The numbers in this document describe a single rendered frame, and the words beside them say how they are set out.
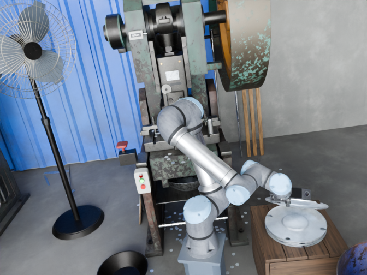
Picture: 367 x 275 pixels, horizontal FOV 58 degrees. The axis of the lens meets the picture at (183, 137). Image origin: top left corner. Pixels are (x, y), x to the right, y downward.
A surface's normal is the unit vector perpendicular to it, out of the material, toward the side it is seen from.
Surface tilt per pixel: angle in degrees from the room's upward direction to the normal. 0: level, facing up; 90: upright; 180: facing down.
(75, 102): 90
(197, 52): 90
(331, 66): 90
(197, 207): 8
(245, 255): 0
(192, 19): 90
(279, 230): 0
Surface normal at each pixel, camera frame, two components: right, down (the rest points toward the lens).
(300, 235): -0.13, -0.90
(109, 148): 0.04, 0.41
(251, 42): 0.06, 0.61
